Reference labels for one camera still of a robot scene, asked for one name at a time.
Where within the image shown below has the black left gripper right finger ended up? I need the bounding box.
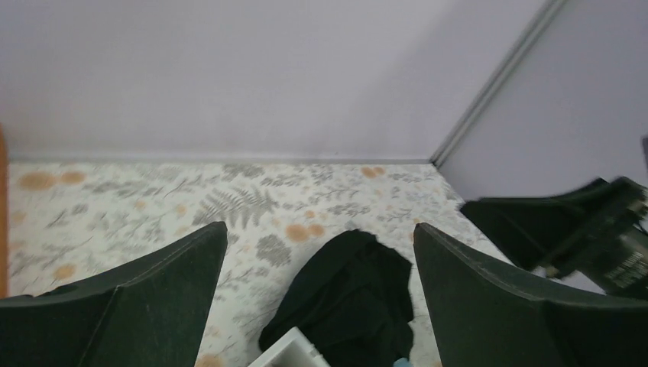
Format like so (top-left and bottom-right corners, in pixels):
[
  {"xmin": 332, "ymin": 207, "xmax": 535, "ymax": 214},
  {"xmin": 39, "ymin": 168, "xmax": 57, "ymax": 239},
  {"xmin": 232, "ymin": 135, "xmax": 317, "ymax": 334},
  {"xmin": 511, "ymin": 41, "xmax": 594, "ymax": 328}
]
[{"xmin": 413, "ymin": 223, "xmax": 647, "ymax": 366}]

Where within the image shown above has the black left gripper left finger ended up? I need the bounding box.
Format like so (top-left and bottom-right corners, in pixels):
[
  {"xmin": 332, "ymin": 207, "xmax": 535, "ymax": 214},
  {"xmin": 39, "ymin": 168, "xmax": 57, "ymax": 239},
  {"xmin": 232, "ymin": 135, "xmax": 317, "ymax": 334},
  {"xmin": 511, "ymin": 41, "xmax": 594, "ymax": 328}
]
[{"xmin": 1, "ymin": 222, "xmax": 228, "ymax": 366}]

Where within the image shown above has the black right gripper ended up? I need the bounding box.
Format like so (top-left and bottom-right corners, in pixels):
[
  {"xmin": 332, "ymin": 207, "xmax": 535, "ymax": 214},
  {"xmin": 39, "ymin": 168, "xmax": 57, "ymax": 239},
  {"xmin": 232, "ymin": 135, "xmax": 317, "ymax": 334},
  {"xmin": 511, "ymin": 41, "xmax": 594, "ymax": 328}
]
[{"xmin": 460, "ymin": 177, "xmax": 647, "ymax": 299}]

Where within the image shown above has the blue leather card holder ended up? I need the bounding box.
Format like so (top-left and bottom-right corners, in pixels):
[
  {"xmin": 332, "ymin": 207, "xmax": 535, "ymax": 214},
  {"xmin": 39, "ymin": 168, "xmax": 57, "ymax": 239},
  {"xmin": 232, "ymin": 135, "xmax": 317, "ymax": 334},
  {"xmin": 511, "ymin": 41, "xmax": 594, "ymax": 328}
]
[{"xmin": 393, "ymin": 358, "xmax": 412, "ymax": 367}]

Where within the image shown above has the white plastic card box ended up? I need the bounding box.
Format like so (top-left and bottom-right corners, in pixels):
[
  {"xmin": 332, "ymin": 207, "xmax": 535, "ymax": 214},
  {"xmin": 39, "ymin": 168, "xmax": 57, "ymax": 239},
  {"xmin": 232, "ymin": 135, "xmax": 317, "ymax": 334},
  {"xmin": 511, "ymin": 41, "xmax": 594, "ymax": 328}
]
[{"xmin": 249, "ymin": 327, "xmax": 329, "ymax": 367}]

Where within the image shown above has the floral patterned table mat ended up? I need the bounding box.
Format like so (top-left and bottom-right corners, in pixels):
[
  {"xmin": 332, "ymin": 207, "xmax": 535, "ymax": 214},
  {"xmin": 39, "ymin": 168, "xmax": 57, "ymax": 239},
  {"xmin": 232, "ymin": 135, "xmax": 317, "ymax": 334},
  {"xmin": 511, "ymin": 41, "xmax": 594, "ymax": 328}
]
[{"xmin": 8, "ymin": 162, "xmax": 502, "ymax": 366}]

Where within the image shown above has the black crumpled cloth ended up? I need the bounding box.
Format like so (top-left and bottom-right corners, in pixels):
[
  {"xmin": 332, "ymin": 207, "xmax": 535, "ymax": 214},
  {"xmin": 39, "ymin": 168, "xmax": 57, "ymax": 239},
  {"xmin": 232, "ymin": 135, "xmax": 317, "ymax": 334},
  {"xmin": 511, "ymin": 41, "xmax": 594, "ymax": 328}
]
[{"xmin": 258, "ymin": 229, "xmax": 414, "ymax": 366}]

